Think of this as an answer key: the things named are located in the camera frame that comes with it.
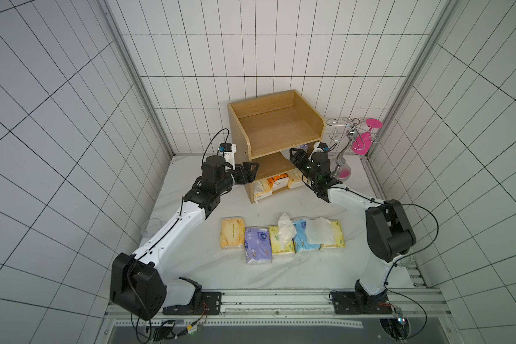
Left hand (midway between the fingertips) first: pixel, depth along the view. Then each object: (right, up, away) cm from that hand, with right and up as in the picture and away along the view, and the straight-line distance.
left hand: (249, 169), depth 78 cm
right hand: (+14, +7, +12) cm, 20 cm away
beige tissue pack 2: (+21, -5, +22) cm, 31 cm away
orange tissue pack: (+13, -6, +20) cm, 25 cm away
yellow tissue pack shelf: (+36, -27, +6) cm, 45 cm away
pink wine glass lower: (+51, +12, +18) cm, 55 cm away
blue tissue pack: (+20, -29, +6) cm, 36 cm away
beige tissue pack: (+5, -9, +19) cm, 22 cm away
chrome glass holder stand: (+46, +15, +12) cm, 50 cm away
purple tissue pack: (+3, -30, +3) cm, 30 cm away
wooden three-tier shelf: (+6, +17, +9) cm, 20 cm away
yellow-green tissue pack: (+13, -27, +5) cm, 30 cm away
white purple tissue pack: (+24, +10, +15) cm, 30 cm away
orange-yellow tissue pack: (-7, -27, +6) cm, 28 cm away
